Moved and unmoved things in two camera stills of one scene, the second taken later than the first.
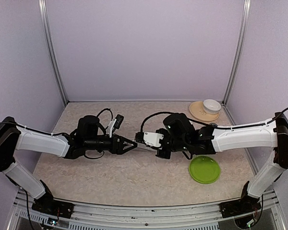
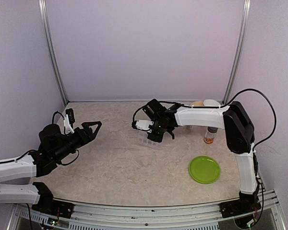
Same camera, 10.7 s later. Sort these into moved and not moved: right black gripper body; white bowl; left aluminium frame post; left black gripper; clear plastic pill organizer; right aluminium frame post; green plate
Moved: clear plastic pill organizer; right black gripper body; left black gripper
Not moved: white bowl; right aluminium frame post; green plate; left aluminium frame post
